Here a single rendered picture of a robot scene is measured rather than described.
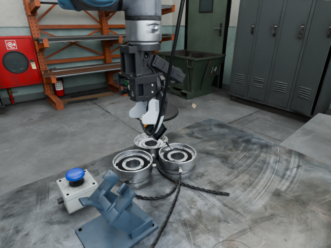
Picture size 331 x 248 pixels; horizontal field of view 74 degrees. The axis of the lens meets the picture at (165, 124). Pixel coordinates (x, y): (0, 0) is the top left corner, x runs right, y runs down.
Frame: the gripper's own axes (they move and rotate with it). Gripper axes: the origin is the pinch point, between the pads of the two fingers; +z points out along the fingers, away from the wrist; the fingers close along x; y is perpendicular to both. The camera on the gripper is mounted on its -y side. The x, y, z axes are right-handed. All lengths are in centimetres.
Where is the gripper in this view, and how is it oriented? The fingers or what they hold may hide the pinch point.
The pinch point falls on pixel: (153, 125)
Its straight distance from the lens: 56.9
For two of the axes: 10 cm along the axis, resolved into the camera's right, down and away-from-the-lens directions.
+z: 0.0, 9.1, 4.1
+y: -7.5, 2.7, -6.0
